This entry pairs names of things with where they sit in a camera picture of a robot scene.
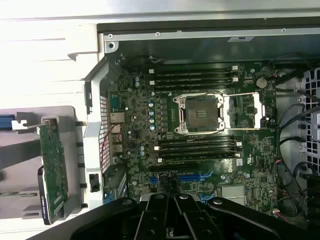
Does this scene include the blue expansion slot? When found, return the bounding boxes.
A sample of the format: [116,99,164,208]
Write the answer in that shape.
[150,170,215,185]

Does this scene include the silver finned heatsink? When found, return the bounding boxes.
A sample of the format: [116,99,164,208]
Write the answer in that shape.
[220,184,246,206]

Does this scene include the black expansion slot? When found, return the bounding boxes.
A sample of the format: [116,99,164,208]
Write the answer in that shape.
[149,162,201,173]

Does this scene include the black RAM slot white clips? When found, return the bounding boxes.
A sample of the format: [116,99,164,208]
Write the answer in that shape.
[154,141,243,151]
[148,66,239,75]
[156,152,242,163]
[149,77,240,86]

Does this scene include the green motherboard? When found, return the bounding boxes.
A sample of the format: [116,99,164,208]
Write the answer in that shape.
[107,62,280,218]

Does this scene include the grey plastic parts rack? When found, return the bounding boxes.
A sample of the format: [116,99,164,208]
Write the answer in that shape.
[0,106,89,221]

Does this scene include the CPU socket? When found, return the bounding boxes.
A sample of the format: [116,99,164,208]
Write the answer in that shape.
[172,93,225,136]

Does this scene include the silver socket cover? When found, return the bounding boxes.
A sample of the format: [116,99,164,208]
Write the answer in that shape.
[221,91,266,130]

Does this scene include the open grey PC case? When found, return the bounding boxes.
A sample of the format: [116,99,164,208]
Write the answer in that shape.
[83,14,320,240]

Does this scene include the perforated silver disk bay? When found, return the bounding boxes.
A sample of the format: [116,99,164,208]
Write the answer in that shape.
[297,66,320,177]

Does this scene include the hard disk with blue rails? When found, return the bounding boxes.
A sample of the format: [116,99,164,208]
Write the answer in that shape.
[0,114,14,131]

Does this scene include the white sticker label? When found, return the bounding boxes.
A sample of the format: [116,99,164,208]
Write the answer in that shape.
[227,36,255,44]

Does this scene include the thin red wire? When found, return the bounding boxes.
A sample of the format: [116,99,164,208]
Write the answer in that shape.
[99,123,123,166]

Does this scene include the black wire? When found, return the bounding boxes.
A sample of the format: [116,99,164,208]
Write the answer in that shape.
[277,102,307,137]

